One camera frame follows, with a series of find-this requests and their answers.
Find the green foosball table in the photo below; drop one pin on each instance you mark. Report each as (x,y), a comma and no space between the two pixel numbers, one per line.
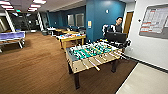
(90,53)

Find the white table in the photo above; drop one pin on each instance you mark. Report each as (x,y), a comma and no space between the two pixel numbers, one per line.
(71,37)

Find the black wheeled cart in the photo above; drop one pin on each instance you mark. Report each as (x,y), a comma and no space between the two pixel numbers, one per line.
(116,39)

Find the person in dark shirt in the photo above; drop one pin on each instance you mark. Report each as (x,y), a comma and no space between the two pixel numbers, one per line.
(117,26)

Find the dark round trash bin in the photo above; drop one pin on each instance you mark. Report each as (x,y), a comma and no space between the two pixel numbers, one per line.
(44,32)

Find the brown wooden door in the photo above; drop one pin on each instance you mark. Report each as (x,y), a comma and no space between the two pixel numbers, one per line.
(128,22)

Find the blue ping pong table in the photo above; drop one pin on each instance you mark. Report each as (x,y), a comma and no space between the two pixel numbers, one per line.
(11,36)

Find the green exit sign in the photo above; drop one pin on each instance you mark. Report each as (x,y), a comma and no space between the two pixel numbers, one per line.
(18,10)

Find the grey framed wall panel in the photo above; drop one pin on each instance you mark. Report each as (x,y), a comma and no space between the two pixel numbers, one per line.
(80,20)
(71,20)

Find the framed wall notice board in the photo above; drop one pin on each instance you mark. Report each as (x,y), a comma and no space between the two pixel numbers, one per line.
(154,20)

